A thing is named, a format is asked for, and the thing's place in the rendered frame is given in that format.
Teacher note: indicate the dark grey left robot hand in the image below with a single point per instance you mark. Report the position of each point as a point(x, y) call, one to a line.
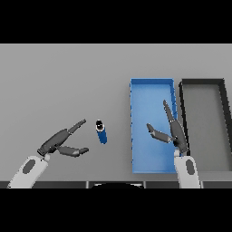
point(56, 140)

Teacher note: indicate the dark grey bin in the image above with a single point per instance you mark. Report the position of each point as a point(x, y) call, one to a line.
point(205, 120)

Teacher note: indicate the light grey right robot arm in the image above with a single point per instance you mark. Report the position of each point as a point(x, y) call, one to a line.
point(187, 169)

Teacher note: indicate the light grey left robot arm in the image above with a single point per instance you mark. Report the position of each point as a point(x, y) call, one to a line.
point(28, 169)

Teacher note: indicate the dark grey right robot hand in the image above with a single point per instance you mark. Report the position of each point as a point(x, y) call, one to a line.
point(177, 133)

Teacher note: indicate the blue bin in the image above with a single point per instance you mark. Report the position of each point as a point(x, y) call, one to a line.
point(151, 120)

